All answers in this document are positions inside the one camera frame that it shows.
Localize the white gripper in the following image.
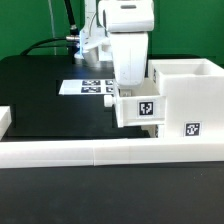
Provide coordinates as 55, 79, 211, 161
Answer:
110, 32, 148, 89

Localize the white drawer box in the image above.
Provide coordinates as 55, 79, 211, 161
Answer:
104, 78, 166, 128

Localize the white drawer cabinet frame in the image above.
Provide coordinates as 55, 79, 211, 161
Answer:
148, 59, 224, 138

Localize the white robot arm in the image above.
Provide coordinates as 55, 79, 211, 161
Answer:
75, 0, 154, 89

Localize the white marker tag sheet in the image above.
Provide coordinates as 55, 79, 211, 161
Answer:
59, 79, 113, 95

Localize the white left barrier block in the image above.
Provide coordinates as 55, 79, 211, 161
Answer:
0, 106, 12, 140

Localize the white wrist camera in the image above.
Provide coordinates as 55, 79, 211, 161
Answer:
80, 27, 112, 67

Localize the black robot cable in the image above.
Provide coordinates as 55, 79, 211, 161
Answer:
19, 0, 81, 56

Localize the white front barrier rail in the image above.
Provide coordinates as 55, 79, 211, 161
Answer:
0, 137, 224, 169

